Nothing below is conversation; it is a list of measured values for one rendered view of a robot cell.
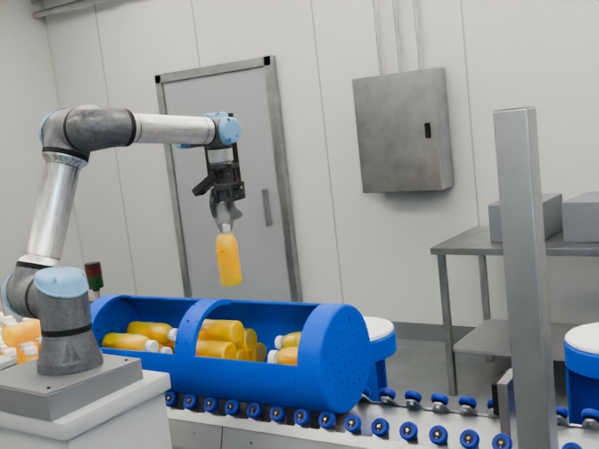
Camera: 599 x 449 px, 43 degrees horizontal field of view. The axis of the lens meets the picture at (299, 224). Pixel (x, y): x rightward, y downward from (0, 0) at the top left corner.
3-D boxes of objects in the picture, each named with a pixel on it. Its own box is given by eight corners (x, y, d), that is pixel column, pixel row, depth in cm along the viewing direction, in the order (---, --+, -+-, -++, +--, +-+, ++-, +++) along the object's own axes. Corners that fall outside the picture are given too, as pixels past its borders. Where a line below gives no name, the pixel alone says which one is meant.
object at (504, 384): (512, 448, 173) (507, 384, 170) (495, 446, 175) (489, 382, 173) (523, 431, 181) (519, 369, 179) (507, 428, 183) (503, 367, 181)
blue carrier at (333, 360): (328, 434, 188) (312, 325, 183) (84, 398, 235) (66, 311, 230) (377, 387, 212) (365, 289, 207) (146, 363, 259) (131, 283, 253)
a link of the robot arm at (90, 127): (88, 99, 177) (243, 110, 212) (64, 103, 184) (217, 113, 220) (91, 149, 177) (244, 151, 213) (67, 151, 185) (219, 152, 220)
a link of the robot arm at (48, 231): (21, 318, 177) (70, 97, 185) (-7, 312, 187) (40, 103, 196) (67, 325, 185) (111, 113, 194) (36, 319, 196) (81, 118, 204)
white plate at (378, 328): (319, 346, 228) (319, 351, 228) (406, 331, 234) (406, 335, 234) (299, 325, 255) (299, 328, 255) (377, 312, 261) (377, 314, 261)
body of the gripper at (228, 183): (231, 203, 227) (226, 164, 225) (209, 204, 232) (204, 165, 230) (246, 200, 233) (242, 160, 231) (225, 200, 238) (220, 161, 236)
